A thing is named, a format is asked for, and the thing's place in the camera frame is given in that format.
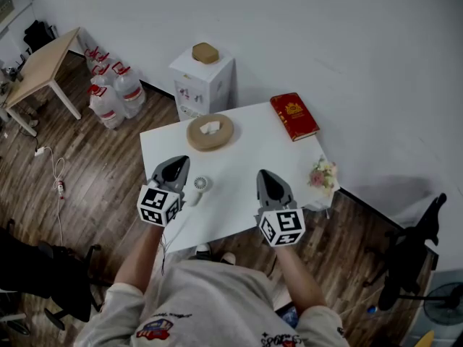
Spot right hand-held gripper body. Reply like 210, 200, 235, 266
253, 168, 307, 247

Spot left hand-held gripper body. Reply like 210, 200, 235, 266
136, 155, 191, 228

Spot small white handheld fan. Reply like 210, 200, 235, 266
187, 176, 213, 207

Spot person's right forearm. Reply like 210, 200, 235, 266
273, 244, 328, 316

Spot person's left forearm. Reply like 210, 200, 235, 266
114, 224, 166, 293

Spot black floor fan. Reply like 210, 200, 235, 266
400, 281, 463, 327

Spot pastel flower bouquet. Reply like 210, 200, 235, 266
307, 155, 339, 197

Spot person's left shoe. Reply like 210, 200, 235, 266
195, 242, 213, 262

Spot round wooden tissue box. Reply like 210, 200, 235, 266
186, 113, 235, 153

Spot person's grey printed shirt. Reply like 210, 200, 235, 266
73, 258, 350, 347

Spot red hardcover book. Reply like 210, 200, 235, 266
269, 92, 321, 143

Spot black stand with seat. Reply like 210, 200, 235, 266
362, 192, 448, 312

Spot black office chair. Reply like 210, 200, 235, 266
0, 218, 110, 333

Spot white water dispenser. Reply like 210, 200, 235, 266
168, 45, 237, 122

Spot brown rounded box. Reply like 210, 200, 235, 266
191, 42, 221, 65

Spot light wooden side desk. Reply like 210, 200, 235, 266
0, 26, 95, 137

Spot thin gripper cable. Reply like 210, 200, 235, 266
158, 226, 175, 277

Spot white power cable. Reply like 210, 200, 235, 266
43, 146, 68, 246

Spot clear water jug red handle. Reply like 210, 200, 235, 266
88, 84, 126, 130
90, 63, 114, 87
111, 61, 147, 119
83, 46, 110, 68

